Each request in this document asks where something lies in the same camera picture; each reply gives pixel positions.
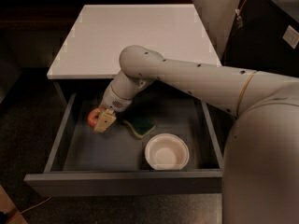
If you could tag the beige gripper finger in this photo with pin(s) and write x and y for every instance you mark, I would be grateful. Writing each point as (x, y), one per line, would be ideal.
(110, 117)

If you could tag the red apple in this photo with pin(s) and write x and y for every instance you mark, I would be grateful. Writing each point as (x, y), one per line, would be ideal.
(92, 118)

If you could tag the dark wooden shelf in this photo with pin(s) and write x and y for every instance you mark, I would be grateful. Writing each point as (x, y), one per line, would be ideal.
(55, 15)

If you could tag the white wall socket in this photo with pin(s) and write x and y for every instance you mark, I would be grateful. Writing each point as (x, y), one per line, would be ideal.
(291, 36)

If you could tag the white paper bowl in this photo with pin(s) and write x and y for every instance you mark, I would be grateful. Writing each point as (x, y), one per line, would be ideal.
(166, 151)

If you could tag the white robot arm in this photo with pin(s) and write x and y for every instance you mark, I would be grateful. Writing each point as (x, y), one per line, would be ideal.
(260, 177)

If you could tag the grey top drawer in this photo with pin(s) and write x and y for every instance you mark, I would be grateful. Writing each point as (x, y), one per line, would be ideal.
(85, 163)

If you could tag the white topped drawer cabinet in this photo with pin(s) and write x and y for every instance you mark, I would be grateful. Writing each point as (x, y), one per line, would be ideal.
(100, 33)

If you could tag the green yellow sponge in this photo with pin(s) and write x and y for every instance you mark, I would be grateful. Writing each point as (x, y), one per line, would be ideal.
(140, 127)

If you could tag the wooden board corner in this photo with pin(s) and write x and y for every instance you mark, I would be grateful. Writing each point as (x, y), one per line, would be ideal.
(8, 207)

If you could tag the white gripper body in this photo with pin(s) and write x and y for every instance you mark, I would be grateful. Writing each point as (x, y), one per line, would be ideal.
(112, 102)

